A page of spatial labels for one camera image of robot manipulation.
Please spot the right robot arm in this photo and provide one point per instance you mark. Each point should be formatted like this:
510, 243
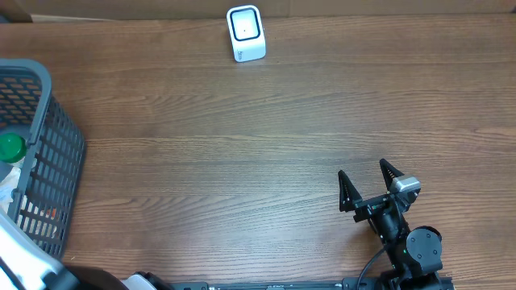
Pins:
408, 259

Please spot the green lid jar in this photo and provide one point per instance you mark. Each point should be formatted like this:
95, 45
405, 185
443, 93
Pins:
13, 148

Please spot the white barcode scanner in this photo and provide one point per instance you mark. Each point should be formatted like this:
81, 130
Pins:
246, 33

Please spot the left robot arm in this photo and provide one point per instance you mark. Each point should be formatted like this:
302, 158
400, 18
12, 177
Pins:
26, 266

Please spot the grey plastic basket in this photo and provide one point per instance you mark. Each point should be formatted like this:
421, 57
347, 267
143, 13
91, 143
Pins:
43, 199

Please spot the brown white snack bag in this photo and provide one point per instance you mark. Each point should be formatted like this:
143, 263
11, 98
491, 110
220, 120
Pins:
8, 185

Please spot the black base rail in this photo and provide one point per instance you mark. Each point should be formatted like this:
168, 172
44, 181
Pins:
282, 286

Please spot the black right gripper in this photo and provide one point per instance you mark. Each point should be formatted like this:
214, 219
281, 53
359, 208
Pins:
350, 196

